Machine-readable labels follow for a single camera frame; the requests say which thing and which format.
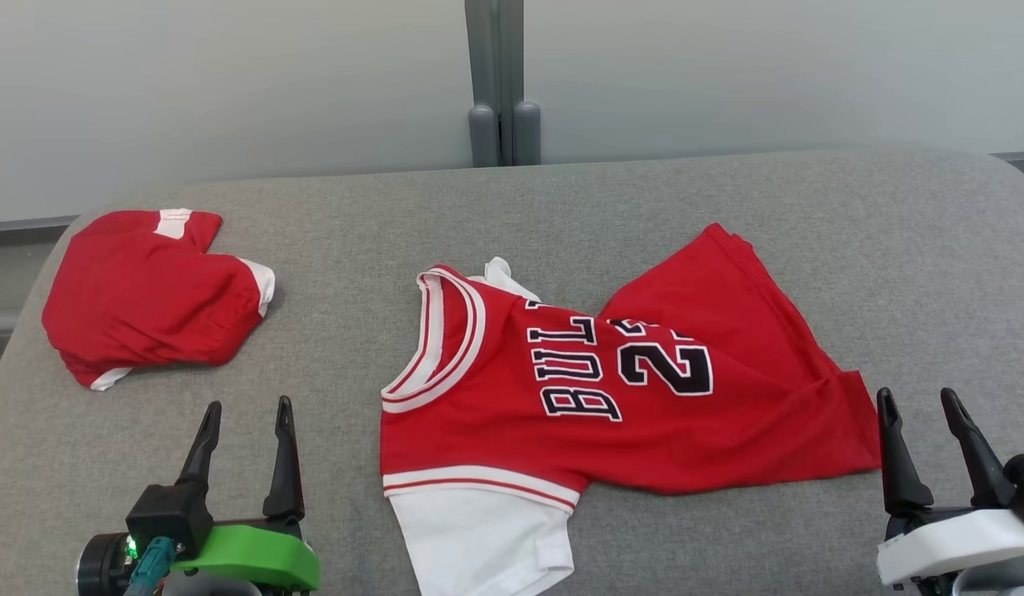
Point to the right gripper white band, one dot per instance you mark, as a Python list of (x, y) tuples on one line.
[(950, 542)]

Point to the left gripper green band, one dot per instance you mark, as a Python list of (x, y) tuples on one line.
[(255, 555)]

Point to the red shorts white trim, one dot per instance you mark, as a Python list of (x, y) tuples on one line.
[(147, 298)]

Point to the red basketball jersey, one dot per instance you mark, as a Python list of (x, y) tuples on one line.
[(644, 430)]

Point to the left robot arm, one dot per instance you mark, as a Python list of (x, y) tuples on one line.
[(213, 586)]

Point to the grey partition bottom frame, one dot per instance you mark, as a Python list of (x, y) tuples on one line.
[(27, 225)]

